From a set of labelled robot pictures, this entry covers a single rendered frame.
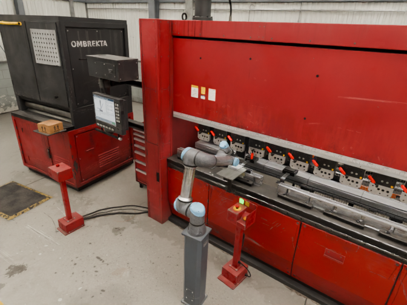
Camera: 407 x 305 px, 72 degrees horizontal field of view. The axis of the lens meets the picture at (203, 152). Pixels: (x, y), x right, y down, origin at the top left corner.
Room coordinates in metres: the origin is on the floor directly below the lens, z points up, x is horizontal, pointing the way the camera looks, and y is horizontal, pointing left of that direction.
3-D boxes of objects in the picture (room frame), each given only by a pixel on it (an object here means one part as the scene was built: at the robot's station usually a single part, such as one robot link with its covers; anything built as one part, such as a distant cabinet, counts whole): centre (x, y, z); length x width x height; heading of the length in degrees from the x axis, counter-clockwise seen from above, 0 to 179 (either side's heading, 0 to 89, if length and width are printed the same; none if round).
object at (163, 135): (3.19, 0.32, 1.15); 0.85 x 0.25 x 2.30; 144
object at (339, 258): (1.75, -1.10, 0.58); 0.15 x 0.02 x 0.07; 54
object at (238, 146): (2.49, -0.34, 1.26); 0.15 x 0.09 x 0.17; 54
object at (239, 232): (2.05, -0.36, 0.39); 0.05 x 0.05 x 0.54; 48
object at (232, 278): (2.03, -0.34, 0.06); 0.25 x 0.20 x 0.12; 138
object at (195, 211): (1.76, 0.03, 0.94); 0.13 x 0.12 x 0.14; 53
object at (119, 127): (2.73, 0.95, 1.42); 0.45 x 0.12 x 0.36; 53
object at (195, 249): (1.76, 0.03, 0.39); 0.18 x 0.18 x 0.77; 61
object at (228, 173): (2.36, -0.28, 1.00); 0.26 x 0.18 x 0.01; 144
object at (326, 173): (2.02, -0.99, 1.26); 0.15 x 0.09 x 0.17; 54
